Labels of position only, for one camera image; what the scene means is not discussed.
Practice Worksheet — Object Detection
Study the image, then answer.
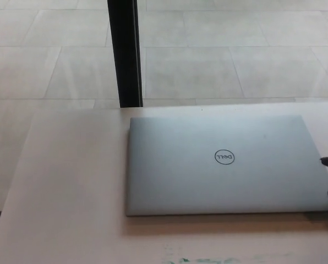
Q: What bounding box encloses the black vertical window frame post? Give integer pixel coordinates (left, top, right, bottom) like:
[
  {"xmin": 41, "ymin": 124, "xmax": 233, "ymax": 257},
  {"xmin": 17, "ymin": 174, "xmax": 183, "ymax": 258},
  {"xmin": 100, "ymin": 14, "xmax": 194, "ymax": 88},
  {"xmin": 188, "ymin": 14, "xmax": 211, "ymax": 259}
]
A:
[{"xmin": 107, "ymin": 0, "xmax": 144, "ymax": 108}]

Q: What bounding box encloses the silver Dell laptop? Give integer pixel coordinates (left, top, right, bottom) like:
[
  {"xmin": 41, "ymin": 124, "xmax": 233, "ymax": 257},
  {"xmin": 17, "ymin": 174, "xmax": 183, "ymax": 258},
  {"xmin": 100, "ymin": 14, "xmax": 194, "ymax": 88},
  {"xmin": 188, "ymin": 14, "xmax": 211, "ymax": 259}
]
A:
[{"xmin": 125, "ymin": 114, "xmax": 328, "ymax": 217}]

